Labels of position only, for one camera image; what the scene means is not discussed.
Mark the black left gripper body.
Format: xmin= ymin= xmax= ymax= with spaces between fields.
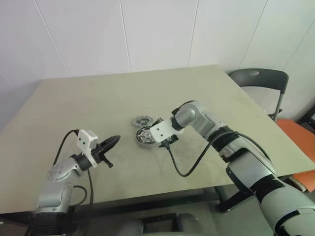
xmin=92 ymin=144 xmax=114 ymax=169

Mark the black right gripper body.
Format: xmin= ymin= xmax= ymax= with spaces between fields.
xmin=158 ymin=134 xmax=179 ymax=148

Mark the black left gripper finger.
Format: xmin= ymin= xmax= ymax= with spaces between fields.
xmin=100 ymin=135 xmax=122 ymax=148
xmin=103 ymin=138 xmax=121 ymax=152

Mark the round metal part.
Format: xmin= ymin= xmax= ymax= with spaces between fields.
xmin=134 ymin=126 xmax=158 ymax=149

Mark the grey spoked plastic wheel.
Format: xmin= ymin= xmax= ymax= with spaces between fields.
xmin=136 ymin=127 xmax=156 ymax=145

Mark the round metal part farther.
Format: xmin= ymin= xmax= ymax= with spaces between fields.
xmin=131 ymin=115 xmax=154 ymax=127

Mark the black plastic chair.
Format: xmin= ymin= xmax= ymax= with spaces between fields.
xmin=227 ymin=68 xmax=290 ymax=121

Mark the orange chair seat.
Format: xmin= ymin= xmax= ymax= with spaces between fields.
xmin=275 ymin=118 xmax=315 ymax=194

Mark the black floor equipment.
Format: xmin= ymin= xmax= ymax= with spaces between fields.
xmin=296 ymin=103 xmax=315 ymax=126

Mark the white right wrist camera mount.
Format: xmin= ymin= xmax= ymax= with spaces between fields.
xmin=149 ymin=119 xmax=184 ymax=144

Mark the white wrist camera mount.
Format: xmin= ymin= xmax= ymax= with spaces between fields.
xmin=75 ymin=129 xmax=98 ymax=168
xmin=149 ymin=119 xmax=184 ymax=144

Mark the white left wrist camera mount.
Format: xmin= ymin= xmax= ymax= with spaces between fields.
xmin=75 ymin=129 xmax=98 ymax=168

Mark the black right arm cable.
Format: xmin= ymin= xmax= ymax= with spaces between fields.
xmin=165 ymin=132 xmax=274 ymax=177

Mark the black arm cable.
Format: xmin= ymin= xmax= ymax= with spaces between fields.
xmin=165 ymin=132 xmax=274 ymax=177
xmin=53 ymin=129 xmax=94 ymax=207

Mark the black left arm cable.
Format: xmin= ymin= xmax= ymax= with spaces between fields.
xmin=53 ymin=129 xmax=94 ymax=207

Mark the black table frame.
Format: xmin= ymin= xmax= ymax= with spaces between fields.
xmin=0 ymin=183 xmax=233 ymax=223

